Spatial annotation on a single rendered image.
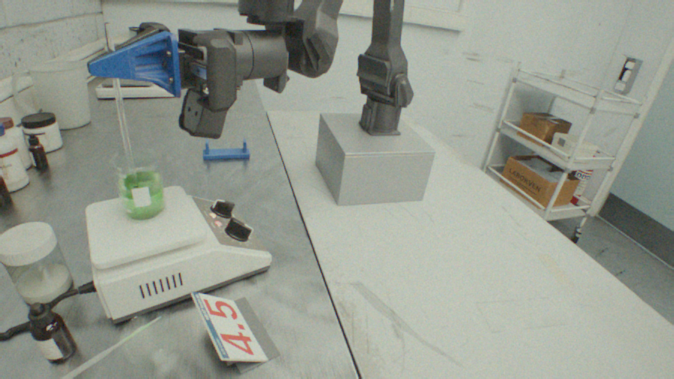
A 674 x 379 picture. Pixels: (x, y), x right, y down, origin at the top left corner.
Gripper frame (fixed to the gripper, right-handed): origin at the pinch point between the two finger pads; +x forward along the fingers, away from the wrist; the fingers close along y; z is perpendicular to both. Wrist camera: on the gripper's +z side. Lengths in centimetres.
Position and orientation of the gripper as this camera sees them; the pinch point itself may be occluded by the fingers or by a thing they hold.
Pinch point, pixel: (128, 65)
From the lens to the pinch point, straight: 36.9
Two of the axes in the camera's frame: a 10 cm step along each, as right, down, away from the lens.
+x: -7.0, 2.9, -6.6
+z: -1.1, 8.6, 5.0
